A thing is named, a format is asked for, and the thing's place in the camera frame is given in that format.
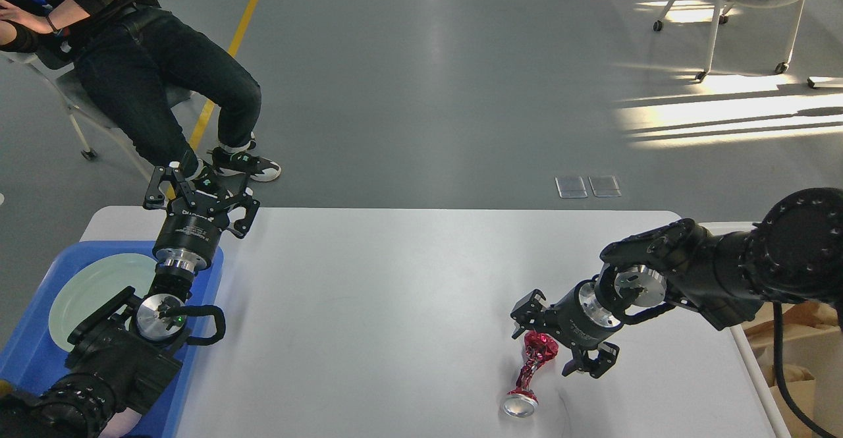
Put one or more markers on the seated person in black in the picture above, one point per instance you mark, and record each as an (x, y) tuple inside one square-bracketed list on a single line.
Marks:
[(215, 74)]

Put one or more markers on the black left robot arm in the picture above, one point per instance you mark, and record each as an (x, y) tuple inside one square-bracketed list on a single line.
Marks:
[(124, 354)]

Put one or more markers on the blue plastic tray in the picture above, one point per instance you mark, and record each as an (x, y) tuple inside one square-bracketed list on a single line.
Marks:
[(33, 362)]

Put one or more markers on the person's right hand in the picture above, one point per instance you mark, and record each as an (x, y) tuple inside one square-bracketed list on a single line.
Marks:
[(39, 24)]

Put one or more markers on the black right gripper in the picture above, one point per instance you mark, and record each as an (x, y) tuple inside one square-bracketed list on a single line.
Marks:
[(578, 321)]

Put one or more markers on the pink mug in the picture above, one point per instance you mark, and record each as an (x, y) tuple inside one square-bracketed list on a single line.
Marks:
[(121, 424)]

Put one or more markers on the brown paper bag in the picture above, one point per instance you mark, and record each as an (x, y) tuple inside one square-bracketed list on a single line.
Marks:
[(801, 386), (806, 320)]

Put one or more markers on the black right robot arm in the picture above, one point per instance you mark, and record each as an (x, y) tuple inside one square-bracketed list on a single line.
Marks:
[(793, 255)]

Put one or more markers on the light green plate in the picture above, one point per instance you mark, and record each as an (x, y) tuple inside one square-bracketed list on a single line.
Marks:
[(92, 286)]

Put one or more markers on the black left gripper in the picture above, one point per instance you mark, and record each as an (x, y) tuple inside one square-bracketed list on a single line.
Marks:
[(187, 239)]

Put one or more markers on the grey office chair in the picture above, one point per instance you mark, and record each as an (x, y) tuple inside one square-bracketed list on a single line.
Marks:
[(79, 95)]

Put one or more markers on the crushed red can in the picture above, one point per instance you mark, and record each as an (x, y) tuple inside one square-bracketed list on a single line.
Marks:
[(539, 349)]

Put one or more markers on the metal floor socket plate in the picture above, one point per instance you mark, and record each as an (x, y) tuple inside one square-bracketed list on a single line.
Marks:
[(578, 187)]

